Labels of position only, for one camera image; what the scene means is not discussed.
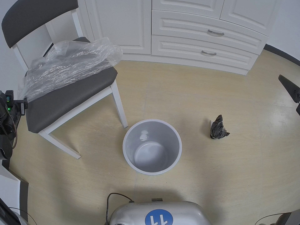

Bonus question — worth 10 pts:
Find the black plastic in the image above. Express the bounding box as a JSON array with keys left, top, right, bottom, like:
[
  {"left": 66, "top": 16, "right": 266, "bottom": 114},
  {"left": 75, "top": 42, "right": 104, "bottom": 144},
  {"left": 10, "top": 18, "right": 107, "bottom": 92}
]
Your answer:
[{"left": 209, "top": 114, "right": 230, "bottom": 140}]

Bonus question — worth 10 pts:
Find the clear plastic bag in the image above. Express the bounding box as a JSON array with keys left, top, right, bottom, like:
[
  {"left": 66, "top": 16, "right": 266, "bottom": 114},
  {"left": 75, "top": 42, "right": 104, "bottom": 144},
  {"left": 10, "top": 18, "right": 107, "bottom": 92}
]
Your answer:
[{"left": 17, "top": 37, "right": 123, "bottom": 102}]

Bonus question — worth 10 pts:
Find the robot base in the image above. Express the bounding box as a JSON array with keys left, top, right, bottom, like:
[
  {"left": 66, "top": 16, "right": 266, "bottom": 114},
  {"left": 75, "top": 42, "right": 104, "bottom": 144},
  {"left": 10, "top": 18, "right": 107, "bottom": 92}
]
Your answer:
[{"left": 110, "top": 198, "right": 210, "bottom": 225}]

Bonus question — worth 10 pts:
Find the white trash bin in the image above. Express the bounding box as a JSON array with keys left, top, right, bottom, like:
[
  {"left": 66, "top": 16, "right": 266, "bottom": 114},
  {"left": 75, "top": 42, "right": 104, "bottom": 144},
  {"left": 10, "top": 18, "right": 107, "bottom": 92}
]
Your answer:
[{"left": 122, "top": 119, "right": 183, "bottom": 175}]

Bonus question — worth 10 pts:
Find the white chair grey seat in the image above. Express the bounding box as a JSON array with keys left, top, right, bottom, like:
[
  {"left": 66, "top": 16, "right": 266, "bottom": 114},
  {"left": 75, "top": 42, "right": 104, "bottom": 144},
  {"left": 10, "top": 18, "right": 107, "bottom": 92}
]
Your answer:
[{"left": 1, "top": 0, "right": 129, "bottom": 159}]

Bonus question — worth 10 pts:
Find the black cable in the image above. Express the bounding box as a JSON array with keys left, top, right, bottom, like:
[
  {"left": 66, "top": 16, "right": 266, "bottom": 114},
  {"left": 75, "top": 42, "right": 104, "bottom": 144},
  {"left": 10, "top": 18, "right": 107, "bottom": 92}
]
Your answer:
[{"left": 105, "top": 192, "right": 134, "bottom": 225}]

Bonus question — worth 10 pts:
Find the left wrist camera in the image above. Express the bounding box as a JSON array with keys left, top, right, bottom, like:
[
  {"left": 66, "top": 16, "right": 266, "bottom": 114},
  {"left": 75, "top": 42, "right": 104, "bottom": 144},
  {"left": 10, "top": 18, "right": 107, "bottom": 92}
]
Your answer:
[{"left": 14, "top": 97, "right": 29, "bottom": 116}]

